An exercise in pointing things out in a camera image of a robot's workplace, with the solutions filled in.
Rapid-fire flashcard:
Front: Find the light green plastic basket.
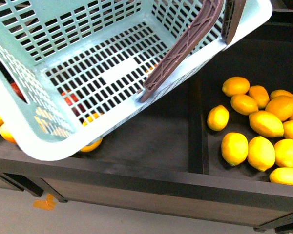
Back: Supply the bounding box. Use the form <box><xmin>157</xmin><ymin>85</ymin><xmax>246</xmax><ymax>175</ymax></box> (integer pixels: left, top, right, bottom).
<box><xmin>0</xmin><ymin>0</ymin><xmax>272</xmax><ymax>161</ymax></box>

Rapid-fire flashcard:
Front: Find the brown basket handle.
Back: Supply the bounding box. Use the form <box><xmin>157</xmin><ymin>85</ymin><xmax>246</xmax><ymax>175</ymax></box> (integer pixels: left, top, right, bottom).
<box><xmin>140</xmin><ymin>0</ymin><xmax>246</xmax><ymax>102</ymax></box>

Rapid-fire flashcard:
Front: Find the red mango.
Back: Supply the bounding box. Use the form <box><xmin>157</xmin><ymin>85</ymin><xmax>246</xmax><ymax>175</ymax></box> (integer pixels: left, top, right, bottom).
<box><xmin>61</xmin><ymin>92</ymin><xmax>85</xmax><ymax>117</ymax></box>
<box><xmin>10</xmin><ymin>82</ymin><xmax>26</xmax><ymax>101</ymax></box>

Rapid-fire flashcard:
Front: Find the orange tape floor marker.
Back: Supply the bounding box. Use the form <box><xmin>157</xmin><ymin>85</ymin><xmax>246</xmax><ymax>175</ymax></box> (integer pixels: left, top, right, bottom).
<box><xmin>33</xmin><ymin>194</ymin><xmax>56</xmax><ymax>211</ymax></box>

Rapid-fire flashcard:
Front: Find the wooden display cabinet dark frame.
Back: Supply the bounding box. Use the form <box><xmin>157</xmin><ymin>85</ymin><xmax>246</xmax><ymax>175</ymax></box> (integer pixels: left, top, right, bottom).
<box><xmin>0</xmin><ymin>0</ymin><xmax>293</xmax><ymax>234</ymax></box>

